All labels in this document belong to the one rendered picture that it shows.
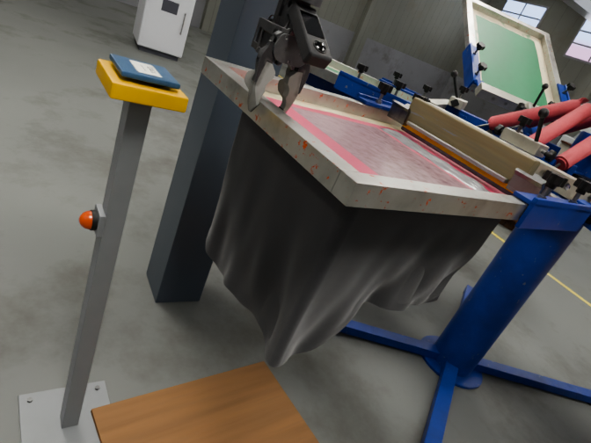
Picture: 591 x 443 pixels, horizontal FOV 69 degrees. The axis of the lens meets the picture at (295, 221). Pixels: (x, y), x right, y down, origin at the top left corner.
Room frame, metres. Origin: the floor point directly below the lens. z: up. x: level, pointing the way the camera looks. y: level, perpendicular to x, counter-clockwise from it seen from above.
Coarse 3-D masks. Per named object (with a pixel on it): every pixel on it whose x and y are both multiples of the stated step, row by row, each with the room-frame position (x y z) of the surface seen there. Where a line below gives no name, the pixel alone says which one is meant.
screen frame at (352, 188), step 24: (216, 72) 0.93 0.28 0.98; (240, 72) 1.02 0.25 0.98; (240, 96) 0.83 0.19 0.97; (264, 96) 0.84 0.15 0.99; (312, 96) 1.16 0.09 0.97; (336, 96) 1.22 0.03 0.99; (264, 120) 0.75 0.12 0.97; (288, 120) 0.73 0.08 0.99; (384, 120) 1.36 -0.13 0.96; (288, 144) 0.69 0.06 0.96; (312, 144) 0.65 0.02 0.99; (312, 168) 0.63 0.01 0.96; (336, 168) 0.59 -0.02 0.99; (336, 192) 0.58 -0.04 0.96; (360, 192) 0.57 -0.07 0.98; (384, 192) 0.60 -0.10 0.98; (408, 192) 0.63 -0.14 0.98; (432, 192) 0.67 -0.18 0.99; (456, 192) 0.73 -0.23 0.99; (480, 192) 0.81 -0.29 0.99; (480, 216) 0.79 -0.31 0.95; (504, 216) 0.84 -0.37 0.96
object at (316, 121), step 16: (288, 112) 0.96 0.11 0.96; (304, 112) 1.03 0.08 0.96; (320, 112) 1.11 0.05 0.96; (320, 128) 0.93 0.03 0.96; (336, 128) 0.99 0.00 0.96; (352, 128) 1.07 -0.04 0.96; (368, 128) 1.16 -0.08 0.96; (368, 144) 0.98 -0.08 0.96; (384, 144) 1.05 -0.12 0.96; (400, 144) 1.13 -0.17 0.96; (448, 160) 1.19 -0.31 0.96
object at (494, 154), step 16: (416, 112) 1.30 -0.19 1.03; (432, 112) 1.26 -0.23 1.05; (432, 128) 1.24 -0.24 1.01; (448, 128) 1.21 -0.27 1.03; (464, 128) 1.17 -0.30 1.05; (464, 144) 1.16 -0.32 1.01; (480, 144) 1.13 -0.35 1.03; (496, 144) 1.10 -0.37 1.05; (480, 160) 1.11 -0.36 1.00; (496, 160) 1.08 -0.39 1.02; (512, 160) 1.06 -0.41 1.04; (528, 160) 1.03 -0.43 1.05; (512, 176) 1.04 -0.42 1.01
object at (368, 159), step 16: (336, 144) 0.85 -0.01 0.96; (352, 144) 0.91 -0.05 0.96; (352, 160) 0.79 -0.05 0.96; (368, 160) 0.84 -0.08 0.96; (384, 160) 0.89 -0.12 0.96; (400, 160) 0.95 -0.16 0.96; (416, 160) 1.02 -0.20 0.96; (384, 176) 0.78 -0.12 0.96; (400, 176) 0.82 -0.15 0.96; (416, 176) 0.88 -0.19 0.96; (432, 176) 0.93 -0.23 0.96; (448, 176) 1.00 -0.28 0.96; (496, 192) 1.04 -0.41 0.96
